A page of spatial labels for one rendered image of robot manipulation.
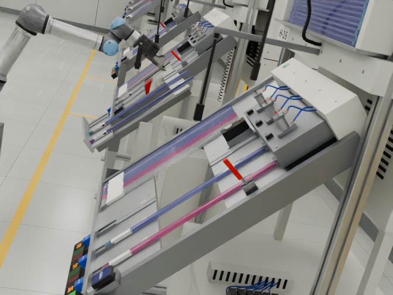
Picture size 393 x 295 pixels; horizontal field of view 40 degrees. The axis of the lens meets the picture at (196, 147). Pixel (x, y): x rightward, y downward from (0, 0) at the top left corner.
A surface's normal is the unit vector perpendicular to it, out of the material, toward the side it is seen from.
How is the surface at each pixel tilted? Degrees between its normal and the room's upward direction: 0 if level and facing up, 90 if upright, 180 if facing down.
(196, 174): 90
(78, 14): 90
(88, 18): 90
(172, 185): 90
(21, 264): 0
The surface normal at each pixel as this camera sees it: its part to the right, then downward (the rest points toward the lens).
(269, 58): 0.11, 0.33
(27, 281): 0.22, -0.93
